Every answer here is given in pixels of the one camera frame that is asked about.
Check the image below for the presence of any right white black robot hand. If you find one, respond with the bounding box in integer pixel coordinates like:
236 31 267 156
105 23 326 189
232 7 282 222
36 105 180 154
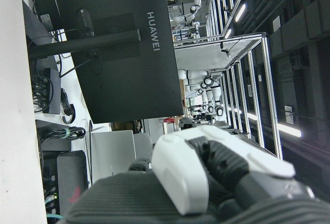
63 125 330 224

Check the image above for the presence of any silver laptop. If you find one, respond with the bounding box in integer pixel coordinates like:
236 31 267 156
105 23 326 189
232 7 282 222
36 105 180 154
91 130 138 181

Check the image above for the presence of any black computer tower red logo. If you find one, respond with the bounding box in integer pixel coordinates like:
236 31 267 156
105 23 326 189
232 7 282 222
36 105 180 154
56 150 90 211

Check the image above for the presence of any black Huawei monitor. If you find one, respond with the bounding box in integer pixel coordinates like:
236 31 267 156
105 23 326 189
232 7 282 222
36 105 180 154
50 0 185 125

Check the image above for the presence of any long ceiling light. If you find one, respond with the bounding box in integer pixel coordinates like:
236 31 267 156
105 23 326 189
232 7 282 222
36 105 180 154
246 111 303 139

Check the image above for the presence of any black monitor stand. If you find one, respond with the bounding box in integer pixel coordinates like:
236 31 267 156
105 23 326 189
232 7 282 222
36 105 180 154
27 29 141 60

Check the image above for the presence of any black cable bundle green tie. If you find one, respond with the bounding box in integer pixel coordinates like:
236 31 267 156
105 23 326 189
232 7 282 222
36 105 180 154
40 126 87 141

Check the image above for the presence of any aluminium profile frame cell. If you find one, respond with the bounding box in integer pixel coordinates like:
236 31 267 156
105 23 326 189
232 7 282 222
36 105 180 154
174 31 285 159

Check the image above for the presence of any black box with cables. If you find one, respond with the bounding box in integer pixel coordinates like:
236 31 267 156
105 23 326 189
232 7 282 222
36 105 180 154
30 67 62 115

